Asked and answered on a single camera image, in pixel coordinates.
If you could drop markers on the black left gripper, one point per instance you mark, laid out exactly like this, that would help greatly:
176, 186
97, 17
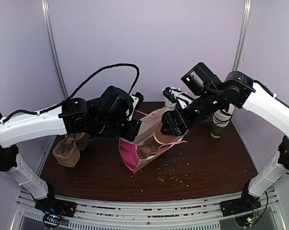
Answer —
131, 133

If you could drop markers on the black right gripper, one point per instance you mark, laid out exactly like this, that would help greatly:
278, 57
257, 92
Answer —
174, 123

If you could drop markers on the stack of paper cups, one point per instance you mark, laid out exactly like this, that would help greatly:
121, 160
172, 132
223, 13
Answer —
220, 120

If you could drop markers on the pink and white paper bag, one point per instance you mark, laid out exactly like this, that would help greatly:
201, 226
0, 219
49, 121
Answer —
128, 150

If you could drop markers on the single cardboard cup carrier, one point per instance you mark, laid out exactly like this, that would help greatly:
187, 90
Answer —
148, 149

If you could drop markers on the stack of cardboard cup carriers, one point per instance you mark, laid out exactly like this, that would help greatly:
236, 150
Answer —
68, 151

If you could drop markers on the single brown paper cup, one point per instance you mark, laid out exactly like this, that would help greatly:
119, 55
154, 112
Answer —
162, 138

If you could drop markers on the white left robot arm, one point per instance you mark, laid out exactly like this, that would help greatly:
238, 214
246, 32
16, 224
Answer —
25, 126

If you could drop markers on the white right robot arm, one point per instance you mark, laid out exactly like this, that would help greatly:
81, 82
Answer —
269, 133

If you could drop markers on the glass jar of straws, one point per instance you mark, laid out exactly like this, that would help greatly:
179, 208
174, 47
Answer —
170, 94

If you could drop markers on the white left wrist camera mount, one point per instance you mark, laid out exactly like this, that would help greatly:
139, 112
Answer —
137, 100

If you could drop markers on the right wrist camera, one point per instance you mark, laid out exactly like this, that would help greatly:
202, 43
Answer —
184, 100

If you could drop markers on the right aluminium frame post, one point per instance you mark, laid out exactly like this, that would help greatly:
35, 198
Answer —
243, 35

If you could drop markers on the aluminium frame post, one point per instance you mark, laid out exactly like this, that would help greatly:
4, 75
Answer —
53, 49
243, 35

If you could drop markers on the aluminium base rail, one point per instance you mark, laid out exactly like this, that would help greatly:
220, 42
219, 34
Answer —
191, 214

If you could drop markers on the left aluminium frame post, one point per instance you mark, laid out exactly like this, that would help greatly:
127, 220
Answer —
53, 49

